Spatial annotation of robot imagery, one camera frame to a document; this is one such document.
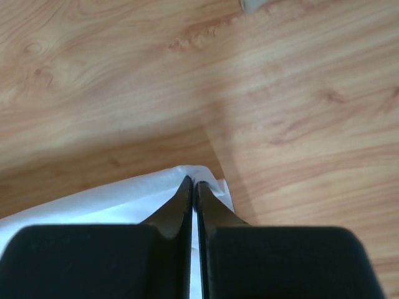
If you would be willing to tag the green and white raglan t-shirt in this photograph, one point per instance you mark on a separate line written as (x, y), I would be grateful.
(130, 201)

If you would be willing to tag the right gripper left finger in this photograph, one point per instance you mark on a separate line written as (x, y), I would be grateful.
(146, 260)

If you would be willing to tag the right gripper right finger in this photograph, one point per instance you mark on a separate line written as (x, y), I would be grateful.
(239, 260)

